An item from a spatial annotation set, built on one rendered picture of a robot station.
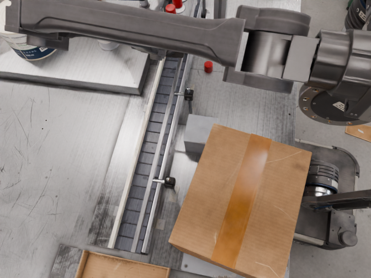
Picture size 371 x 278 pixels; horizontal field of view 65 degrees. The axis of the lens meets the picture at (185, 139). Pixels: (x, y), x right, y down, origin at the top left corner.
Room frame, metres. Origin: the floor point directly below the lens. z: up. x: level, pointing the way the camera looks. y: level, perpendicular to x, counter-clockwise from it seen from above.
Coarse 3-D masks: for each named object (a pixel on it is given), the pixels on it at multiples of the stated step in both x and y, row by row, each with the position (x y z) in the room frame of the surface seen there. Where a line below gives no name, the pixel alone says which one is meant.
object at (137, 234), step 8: (192, 8) 0.90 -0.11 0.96; (192, 16) 0.86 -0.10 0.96; (176, 72) 0.62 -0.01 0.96; (176, 80) 0.59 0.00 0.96; (168, 104) 0.50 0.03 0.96; (168, 112) 0.47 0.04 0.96; (160, 136) 0.39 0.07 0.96; (160, 144) 0.37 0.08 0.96; (152, 168) 0.30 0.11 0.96; (152, 176) 0.27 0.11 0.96; (144, 200) 0.21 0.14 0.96; (144, 208) 0.18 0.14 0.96; (144, 216) 0.16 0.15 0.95; (136, 232) 0.12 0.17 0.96; (136, 240) 0.10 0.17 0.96; (136, 248) 0.08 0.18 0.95
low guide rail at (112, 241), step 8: (160, 64) 0.71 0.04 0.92; (160, 72) 0.67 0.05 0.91; (152, 88) 0.61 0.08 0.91; (152, 96) 0.57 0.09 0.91; (152, 104) 0.55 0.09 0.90; (144, 120) 0.49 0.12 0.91; (144, 128) 0.46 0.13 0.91; (136, 152) 0.37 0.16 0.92; (136, 160) 0.35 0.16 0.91; (128, 176) 0.30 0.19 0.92; (128, 184) 0.27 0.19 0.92; (128, 192) 0.25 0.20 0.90; (120, 208) 0.21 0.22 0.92; (120, 216) 0.18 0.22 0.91; (112, 232) 0.14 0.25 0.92; (112, 240) 0.12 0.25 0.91
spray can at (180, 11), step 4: (172, 0) 0.83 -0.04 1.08; (176, 0) 0.82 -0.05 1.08; (180, 0) 0.82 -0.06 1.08; (176, 4) 0.81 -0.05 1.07; (180, 4) 0.82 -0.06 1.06; (176, 8) 0.82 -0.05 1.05; (180, 8) 0.82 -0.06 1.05; (184, 8) 0.82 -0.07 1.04; (176, 12) 0.81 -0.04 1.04; (180, 12) 0.81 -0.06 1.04; (184, 12) 0.81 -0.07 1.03
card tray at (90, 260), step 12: (84, 252) 0.11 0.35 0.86; (84, 264) 0.08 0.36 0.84; (96, 264) 0.07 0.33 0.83; (108, 264) 0.07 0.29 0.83; (120, 264) 0.06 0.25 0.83; (132, 264) 0.05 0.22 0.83; (144, 264) 0.05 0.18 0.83; (84, 276) 0.04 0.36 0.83; (96, 276) 0.04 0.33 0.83; (108, 276) 0.03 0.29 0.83; (120, 276) 0.03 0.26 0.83; (132, 276) 0.02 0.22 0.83; (144, 276) 0.02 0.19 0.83; (156, 276) 0.01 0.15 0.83; (168, 276) 0.01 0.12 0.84
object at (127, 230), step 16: (176, 64) 0.72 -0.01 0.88; (160, 80) 0.66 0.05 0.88; (160, 96) 0.59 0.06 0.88; (176, 96) 0.58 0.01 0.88; (160, 112) 0.53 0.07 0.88; (160, 128) 0.46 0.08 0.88; (144, 144) 0.42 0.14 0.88; (144, 160) 0.36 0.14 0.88; (160, 160) 0.35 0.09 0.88; (144, 176) 0.30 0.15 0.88; (144, 192) 0.25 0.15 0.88; (128, 208) 0.21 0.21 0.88; (128, 224) 0.16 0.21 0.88; (144, 224) 0.15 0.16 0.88; (128, 240) 0.12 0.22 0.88
